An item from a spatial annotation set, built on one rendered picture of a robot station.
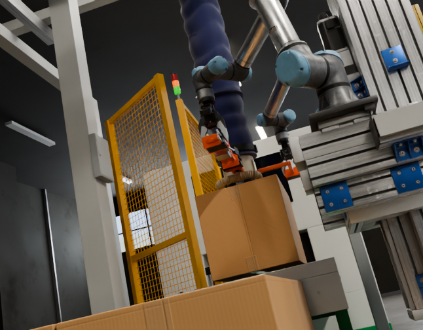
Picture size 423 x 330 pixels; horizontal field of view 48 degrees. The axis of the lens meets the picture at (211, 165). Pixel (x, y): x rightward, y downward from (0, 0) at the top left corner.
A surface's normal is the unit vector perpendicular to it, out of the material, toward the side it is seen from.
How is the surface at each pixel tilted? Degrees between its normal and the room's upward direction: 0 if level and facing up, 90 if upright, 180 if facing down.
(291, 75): 97
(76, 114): 90
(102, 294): 90
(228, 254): 90
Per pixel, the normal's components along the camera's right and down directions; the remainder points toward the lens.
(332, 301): -0.23, -0.24
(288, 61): -0.77, 0.12
